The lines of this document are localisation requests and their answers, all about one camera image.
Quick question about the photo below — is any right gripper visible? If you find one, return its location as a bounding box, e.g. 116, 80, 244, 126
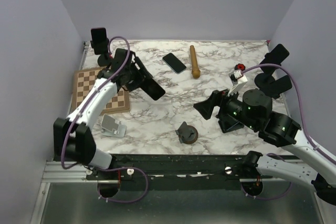
193, 84, 258, 130

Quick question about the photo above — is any black phone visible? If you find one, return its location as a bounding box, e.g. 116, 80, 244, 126
140, 79, 165, 101

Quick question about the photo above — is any teal phone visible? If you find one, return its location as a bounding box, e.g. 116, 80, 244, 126
162, 53, 186, 74

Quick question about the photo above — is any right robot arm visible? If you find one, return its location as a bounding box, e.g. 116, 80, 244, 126
193, 89, 335, 205

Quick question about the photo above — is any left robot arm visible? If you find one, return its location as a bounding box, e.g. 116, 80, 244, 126
53, 48, 152, 179

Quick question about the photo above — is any black folding stand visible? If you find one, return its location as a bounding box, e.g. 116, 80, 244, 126
218, 115, 244, 133

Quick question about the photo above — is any round wooden base stand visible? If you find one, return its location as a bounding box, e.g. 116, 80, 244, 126
175, 122, 198, 145

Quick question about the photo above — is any black rear-left pole stand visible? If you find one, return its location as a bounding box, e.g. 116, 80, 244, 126
90, 38, 113, 67

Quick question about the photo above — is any silver phone stand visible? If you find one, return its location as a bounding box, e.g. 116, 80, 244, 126
101, 114, 127, 138

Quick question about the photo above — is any black rear-right pole stand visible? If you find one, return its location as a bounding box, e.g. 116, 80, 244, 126
254, 67, 276, 89

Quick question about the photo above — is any wooden rolling pin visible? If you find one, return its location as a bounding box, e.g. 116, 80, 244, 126
190, 45, 201, 79

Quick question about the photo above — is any red black knob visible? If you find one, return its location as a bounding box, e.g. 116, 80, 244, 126
234, 63, 246, 71

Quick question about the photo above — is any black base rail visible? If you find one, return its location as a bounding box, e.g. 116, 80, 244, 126
86, 153, 308, 192

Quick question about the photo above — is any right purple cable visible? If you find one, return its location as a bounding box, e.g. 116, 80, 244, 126
236, 63, 336, 202

